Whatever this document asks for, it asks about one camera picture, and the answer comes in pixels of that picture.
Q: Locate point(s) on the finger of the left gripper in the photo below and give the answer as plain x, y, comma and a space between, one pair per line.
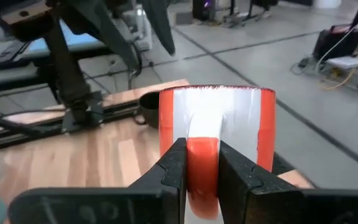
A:
117, 34
162, 25

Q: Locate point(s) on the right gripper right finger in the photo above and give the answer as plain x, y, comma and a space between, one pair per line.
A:
253, 196

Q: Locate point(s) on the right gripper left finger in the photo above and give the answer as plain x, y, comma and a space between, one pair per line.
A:
154, 199

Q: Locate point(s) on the black coffee mug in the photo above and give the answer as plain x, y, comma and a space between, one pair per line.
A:
150, 109

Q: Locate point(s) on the red coffee mug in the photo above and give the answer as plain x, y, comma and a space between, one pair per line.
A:
216, 115

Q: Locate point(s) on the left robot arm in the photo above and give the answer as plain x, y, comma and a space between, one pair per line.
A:
68, 71

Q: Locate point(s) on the white plastic box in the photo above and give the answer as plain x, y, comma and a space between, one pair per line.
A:
143, 31

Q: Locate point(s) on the flat display screen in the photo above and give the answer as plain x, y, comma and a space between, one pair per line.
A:
73, 39

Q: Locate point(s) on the black chair base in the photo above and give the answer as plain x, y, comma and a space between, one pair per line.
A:
238, 15

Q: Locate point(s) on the black laptop keyboard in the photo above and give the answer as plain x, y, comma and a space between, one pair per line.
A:
6, 56

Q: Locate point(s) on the white flat box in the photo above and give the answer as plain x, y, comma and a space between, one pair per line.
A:
346, 62

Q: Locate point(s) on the black equipment stand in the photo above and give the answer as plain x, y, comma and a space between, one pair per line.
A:
337, 40

